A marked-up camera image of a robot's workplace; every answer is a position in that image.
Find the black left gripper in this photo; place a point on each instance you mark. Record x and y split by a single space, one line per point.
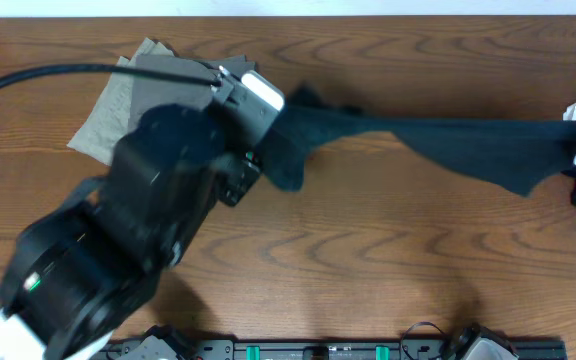
239 165

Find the green rail clamp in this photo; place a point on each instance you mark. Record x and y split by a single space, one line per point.
382 353
253 353

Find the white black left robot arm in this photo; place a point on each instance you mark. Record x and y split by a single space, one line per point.
78 273

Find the black aluminium mounting rail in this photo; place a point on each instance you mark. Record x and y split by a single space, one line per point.
473 342

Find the black t-shirt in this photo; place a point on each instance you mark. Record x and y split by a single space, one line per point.
515 155

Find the folded dark grey shorts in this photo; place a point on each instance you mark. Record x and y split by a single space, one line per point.
149 93

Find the folded beige shorts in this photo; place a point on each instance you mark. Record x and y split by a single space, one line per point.
107 122

